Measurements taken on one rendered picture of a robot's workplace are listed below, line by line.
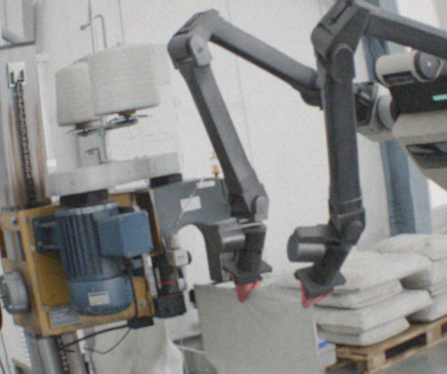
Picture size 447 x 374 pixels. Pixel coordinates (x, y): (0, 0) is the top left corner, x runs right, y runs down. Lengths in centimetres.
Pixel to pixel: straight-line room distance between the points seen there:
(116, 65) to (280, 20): 568
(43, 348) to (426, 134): 108
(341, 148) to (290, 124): 592
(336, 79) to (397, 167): 668
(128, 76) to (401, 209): 637
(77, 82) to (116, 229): 51
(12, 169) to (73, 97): 27
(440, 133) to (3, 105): 106
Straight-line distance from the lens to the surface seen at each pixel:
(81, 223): 198
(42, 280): 215
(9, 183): 218
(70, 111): 229
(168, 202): 229
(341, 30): 153
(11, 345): 503
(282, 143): 750
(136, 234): 196
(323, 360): 243
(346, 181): 170
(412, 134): 208
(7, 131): 218
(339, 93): 160
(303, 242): 175
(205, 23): 197
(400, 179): 821
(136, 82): 205
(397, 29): 159
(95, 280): 200
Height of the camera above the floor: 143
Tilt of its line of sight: 3 degrees down
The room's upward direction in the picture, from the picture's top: 8 degrees counter-clockwise
